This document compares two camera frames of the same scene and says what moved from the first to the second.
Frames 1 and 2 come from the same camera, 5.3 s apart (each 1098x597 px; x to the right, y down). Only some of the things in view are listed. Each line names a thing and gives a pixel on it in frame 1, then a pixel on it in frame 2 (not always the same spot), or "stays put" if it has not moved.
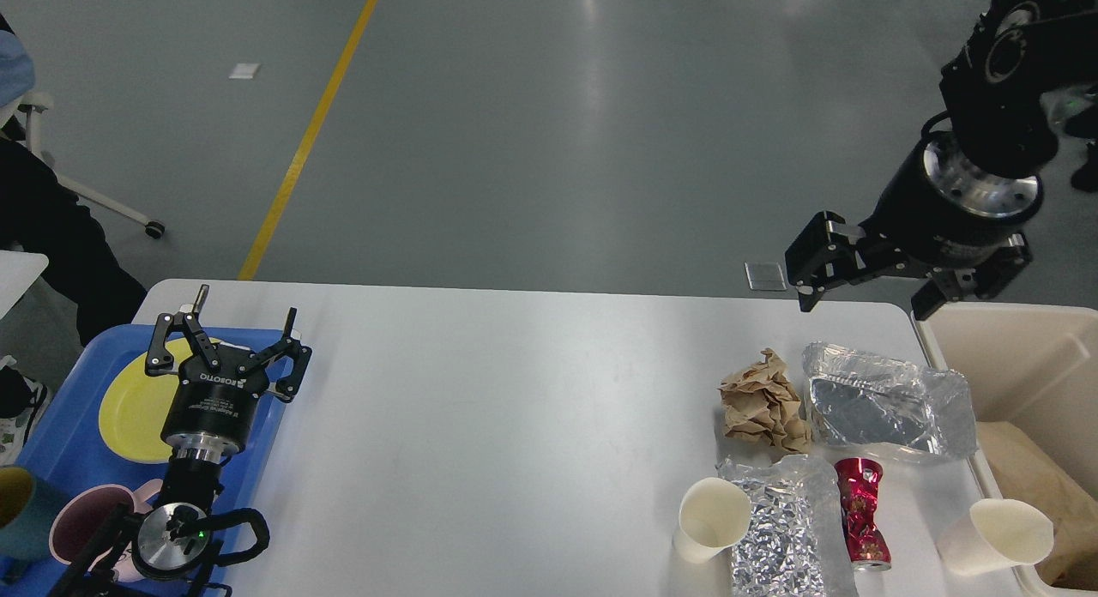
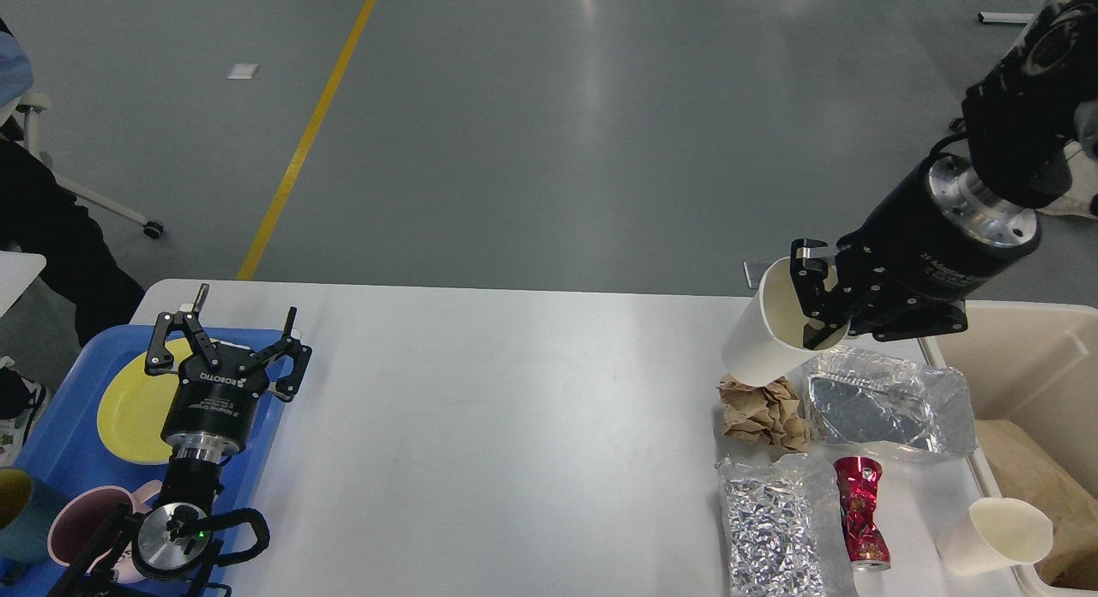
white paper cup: [714, 515] to [768, 337]
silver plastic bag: [853, 399] stays put
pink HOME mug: [81, 516] stays put
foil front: [795, 543] stays put
